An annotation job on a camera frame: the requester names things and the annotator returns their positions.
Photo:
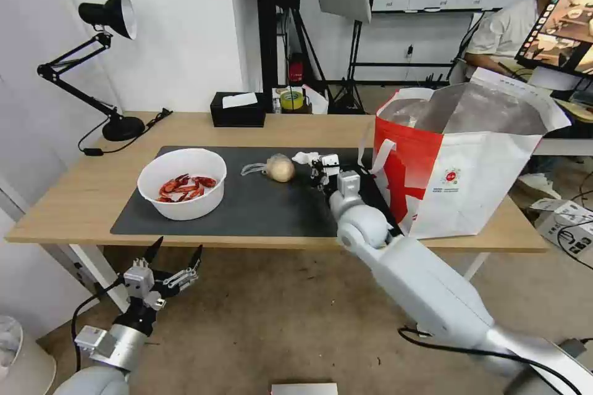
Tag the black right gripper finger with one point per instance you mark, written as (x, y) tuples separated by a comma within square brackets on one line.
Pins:
[(315, 176), (317, 164)]

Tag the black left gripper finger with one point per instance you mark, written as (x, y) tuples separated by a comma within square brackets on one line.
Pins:
[(152, 254), (192, 267)]

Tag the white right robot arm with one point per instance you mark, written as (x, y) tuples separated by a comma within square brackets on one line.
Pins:
[(417, 274)]

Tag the tan bun in plastic bag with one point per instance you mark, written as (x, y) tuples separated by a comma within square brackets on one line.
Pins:
[(281, 167)]

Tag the white trash bin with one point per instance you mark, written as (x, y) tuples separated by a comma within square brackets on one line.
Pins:
[(23, 358)]

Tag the red and white takeout bag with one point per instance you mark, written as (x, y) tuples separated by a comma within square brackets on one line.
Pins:
[(463, 173)]

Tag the black table mat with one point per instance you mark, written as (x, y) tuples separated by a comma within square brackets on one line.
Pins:
[(259, 210)]

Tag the yellow green tape roll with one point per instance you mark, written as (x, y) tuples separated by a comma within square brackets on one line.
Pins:
[(292, 100)]

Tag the red crayfish shells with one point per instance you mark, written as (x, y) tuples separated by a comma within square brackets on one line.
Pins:
[(185, 187)]

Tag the white round bowl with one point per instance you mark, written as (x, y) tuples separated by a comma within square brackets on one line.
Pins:
[(183, 184)]

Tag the wooden table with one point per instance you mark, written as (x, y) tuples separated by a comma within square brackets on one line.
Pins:
[(83, 200)]

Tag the black tissue box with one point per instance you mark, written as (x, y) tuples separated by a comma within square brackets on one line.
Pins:
[(237, 113)]

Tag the red fire extinguisher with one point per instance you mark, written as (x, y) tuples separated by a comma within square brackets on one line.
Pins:
[(295, 70)]

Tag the white tissue sheet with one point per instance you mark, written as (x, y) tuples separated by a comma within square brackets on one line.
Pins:
[(239, 100)]

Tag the black light stand tripod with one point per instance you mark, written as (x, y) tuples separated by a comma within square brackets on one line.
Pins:
[(354, 66)]

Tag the white robot front shell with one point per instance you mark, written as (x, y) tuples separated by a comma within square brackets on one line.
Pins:
[(304, 389)]

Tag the black desk lamp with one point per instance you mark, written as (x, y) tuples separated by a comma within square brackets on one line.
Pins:
[(104, 43)]

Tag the person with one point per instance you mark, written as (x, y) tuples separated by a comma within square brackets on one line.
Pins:
[(505, 29)]

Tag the white cardboard box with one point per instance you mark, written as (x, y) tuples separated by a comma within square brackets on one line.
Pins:
[(565, 224)]

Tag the computer monitor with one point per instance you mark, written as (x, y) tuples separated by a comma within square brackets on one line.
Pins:
[(560, 20)]

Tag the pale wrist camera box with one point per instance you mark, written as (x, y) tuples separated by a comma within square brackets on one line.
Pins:
[(139, 281), (330, 161)]

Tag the black metal rack post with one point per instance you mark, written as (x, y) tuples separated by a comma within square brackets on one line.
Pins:
[(268, 20)]

